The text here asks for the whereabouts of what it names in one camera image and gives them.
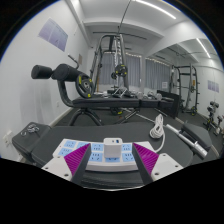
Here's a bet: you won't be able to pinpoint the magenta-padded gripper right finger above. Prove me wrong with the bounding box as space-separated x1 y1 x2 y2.
131 141 184 186

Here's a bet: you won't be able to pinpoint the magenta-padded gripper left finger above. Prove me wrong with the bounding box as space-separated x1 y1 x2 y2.
41 142 93 188

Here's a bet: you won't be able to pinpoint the small white charger block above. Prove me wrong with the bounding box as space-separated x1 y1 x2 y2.
103 137 124 160

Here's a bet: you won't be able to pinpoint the white power strip blue sockets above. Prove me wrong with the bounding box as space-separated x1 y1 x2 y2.
52 137 158 173

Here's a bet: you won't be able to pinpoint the black padded weight bench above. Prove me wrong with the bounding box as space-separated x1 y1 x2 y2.
11 121 214 190

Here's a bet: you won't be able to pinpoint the silver barbell bar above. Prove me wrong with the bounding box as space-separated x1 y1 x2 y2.
165 123 209 160

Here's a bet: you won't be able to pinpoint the metal key bunch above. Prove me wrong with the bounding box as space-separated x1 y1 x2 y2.
19 123 40 138

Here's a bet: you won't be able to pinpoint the group of floor dumbbells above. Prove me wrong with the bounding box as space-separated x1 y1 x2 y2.
136 90 164 101

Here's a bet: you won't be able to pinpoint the black bench with roller pads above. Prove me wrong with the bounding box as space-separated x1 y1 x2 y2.
30 63 183 127

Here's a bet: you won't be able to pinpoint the black yellow weight plate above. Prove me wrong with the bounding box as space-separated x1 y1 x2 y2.
74 73 95 99

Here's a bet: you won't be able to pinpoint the black exercise machine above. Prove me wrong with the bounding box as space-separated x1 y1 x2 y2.
203 100 224 136

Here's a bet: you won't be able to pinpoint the black power rack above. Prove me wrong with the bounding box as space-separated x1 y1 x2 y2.
169 63 201 116

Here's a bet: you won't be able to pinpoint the grey window curtain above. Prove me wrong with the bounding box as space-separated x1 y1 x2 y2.
99 52 143 88

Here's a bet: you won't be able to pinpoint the weight plate on rack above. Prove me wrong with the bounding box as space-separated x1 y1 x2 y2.
114 63 129 79

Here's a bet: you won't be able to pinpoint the grey smith machine rack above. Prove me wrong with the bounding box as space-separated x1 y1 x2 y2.
89 33 132 98

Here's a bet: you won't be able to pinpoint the long ceiling light strip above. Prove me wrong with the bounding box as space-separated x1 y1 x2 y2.
195 37 212 60
133 0 178 20

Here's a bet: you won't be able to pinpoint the coiled white power cable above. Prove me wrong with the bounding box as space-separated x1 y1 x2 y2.
148 113 167 154

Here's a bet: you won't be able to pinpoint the white wall outlet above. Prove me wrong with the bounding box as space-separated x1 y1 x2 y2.
2 130 15 148

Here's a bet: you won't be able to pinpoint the small purple wall poster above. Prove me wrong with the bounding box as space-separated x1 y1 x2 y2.
207 79 221 94

